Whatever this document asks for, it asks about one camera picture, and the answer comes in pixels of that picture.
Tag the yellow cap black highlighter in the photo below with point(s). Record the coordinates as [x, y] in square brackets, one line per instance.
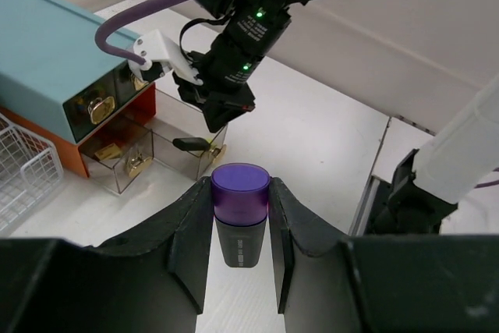
[191, 144]

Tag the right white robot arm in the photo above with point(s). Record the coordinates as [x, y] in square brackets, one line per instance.
[374, 74]

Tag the white wire desk organizer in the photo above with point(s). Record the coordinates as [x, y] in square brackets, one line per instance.
[30, 171]

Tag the teal mini drawer cabinet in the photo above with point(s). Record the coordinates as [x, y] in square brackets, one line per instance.
[56, 82]

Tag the small tan eraser block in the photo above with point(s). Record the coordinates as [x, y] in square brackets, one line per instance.
[111, 151]

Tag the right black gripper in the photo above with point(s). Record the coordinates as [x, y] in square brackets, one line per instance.
[224, 94]

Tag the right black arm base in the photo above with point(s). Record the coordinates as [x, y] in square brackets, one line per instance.
[400, 207]

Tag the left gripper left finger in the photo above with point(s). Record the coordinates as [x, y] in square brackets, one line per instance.
[150, 278]

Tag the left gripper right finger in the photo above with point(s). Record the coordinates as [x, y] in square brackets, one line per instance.
[326, 281]

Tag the clear drawer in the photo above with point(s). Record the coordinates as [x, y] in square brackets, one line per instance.
[136, 144]
[176, 119]

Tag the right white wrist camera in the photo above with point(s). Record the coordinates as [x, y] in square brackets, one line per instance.
[162, 55]

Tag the purple cap black marker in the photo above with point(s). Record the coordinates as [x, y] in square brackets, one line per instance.
[240, 198]

